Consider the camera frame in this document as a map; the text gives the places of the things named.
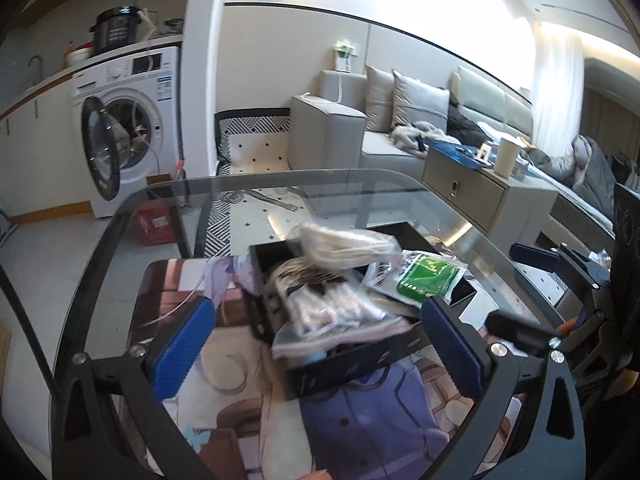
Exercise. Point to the patterned black white chair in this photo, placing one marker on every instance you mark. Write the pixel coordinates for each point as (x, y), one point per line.
(252, 140)

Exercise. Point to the anime printed desk mat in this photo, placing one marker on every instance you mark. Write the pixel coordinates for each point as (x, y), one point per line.
(250, 416)

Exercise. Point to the green white medicine packet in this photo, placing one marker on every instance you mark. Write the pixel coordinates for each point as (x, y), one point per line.
(419, 276)

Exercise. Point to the beige cushion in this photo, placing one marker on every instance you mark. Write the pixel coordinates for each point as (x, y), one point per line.
(379, 99)

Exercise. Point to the white washing machine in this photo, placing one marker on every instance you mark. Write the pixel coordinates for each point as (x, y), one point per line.
(126, 114)

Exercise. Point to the grey sofa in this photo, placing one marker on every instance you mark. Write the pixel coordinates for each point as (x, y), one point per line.
(328, 130)

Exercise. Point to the red box on floor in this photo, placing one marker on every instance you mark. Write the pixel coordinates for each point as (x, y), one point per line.
(153, 225)

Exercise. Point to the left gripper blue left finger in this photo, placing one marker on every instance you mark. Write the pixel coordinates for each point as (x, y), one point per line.
(176, 347)

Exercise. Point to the white cylinder cup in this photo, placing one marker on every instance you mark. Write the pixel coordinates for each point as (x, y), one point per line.
(507, 154)

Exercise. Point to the black cardboard box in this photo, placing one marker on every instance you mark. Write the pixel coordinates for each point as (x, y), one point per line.
(348, 252)

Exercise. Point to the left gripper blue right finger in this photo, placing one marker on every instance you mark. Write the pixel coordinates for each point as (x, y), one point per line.
(458, 345)

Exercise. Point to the beige drawer cabinet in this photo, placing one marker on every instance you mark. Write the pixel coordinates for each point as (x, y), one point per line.
(506, 211)

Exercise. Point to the black pressure cooker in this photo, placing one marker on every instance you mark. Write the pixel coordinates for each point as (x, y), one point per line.
(115, 28)

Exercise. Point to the grey cushion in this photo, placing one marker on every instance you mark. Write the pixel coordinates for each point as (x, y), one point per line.
(415, 101)

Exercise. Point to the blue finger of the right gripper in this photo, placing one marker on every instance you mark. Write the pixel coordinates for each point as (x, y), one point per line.
(538, 258)
(519, 331)

